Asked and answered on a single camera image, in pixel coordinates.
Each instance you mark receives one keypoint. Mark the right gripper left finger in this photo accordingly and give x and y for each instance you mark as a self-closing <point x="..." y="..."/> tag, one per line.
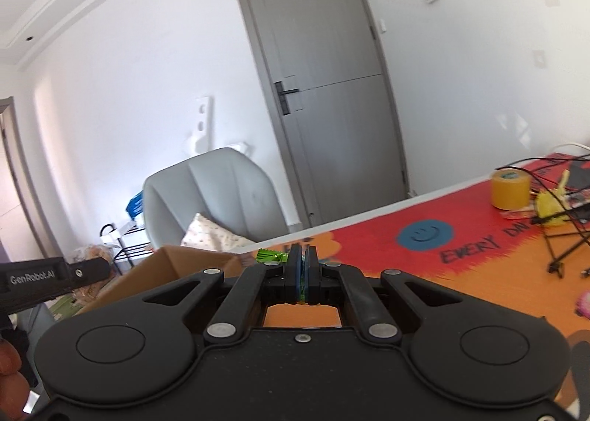
<point x="258" y="287"/>

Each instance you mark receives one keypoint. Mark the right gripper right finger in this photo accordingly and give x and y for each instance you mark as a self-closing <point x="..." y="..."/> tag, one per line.
<point x="345" y="288"/>

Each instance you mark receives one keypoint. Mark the small green snack packet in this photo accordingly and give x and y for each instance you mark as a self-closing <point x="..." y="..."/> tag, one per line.
<point x="274" y="259"/>

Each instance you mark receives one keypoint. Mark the person's left hand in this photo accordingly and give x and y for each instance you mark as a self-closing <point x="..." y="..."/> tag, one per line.
<point x="14" y="387"/>

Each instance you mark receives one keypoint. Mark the small brown carton on floor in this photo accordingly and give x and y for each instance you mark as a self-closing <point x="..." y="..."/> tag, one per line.
<point x="92" y="269"/>

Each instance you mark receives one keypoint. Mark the cream dotted cushion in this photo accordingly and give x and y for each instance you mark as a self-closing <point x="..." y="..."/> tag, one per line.
<point x="205" y="234"/>

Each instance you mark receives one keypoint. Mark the brown cardboard box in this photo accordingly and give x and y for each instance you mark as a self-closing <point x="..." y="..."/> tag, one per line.
<point x="165" y="265"/>

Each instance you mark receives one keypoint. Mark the grey upholstered armchair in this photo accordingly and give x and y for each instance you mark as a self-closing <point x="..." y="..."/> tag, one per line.
<point x="223" y="185"/>

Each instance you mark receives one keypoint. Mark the black metal shoe rack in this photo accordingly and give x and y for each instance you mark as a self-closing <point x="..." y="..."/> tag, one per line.
<point x="130" y="244"/>

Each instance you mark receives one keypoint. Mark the blue plastic bag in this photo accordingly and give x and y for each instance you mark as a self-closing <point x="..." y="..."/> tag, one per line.
<point x="135" y="206"/>

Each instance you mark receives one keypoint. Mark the white foam packing piece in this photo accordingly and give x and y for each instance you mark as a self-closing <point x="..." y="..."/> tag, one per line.
<point x="200" y="138"/>

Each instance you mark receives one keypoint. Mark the colourful cartoon table mat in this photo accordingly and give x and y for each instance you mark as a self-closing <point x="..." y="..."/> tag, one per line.
<point x="455" y="237"/>

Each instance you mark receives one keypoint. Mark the yellow tape roll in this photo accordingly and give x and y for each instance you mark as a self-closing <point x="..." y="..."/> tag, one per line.
<point x="510" y="189"/>

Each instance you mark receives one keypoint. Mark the yellow toy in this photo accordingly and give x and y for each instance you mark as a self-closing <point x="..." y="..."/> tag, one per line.
<point x="551" y="205"/>

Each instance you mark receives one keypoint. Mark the grey interior door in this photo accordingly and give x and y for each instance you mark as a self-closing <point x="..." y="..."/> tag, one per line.
<point x="341" y="145"/>

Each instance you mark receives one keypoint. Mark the pink small object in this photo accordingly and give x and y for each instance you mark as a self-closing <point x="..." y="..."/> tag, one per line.
<point x="582" y="308"/>

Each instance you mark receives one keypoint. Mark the black door handle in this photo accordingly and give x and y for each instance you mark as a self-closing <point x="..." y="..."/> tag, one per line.
<point x="282" y="95"/>

